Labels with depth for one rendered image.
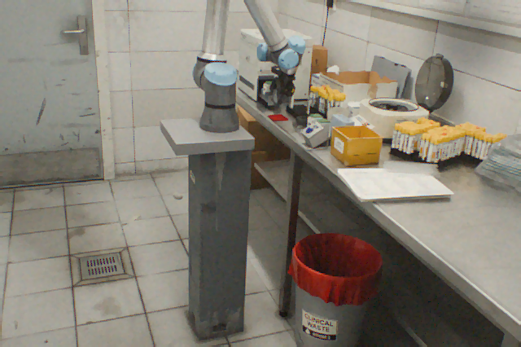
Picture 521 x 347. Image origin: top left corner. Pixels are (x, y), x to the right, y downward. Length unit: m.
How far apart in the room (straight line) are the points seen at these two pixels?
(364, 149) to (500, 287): 0.74
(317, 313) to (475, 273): 0.93
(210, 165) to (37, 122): 1.93
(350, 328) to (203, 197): 0.78
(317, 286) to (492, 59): 1.07
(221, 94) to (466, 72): 0.98
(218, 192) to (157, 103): 1.86
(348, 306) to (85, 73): 2.30
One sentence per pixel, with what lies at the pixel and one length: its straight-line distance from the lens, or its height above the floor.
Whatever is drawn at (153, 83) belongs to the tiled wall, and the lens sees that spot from 3.76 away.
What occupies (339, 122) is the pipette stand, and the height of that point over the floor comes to 0.96.
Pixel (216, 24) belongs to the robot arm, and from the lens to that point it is 2.05.
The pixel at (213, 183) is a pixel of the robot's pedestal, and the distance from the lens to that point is 2.00.
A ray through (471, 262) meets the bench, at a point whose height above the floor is 0.87.
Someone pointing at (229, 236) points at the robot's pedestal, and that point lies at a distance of 2.13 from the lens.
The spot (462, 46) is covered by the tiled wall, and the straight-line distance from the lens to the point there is 2.30.
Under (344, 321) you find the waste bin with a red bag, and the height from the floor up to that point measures 0.23.
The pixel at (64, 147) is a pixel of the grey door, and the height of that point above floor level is 0.27.
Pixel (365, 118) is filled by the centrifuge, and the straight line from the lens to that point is 2.20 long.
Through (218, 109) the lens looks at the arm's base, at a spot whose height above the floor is 1.00.
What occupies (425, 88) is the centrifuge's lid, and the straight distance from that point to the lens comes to 2.37.
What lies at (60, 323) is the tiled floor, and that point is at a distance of 2.56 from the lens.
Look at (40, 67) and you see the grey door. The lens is 3.62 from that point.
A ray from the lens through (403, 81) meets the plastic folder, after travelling 2.52.
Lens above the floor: 1.55
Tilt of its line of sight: 23 degrees down
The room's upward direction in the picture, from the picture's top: 3 degrees clockwise
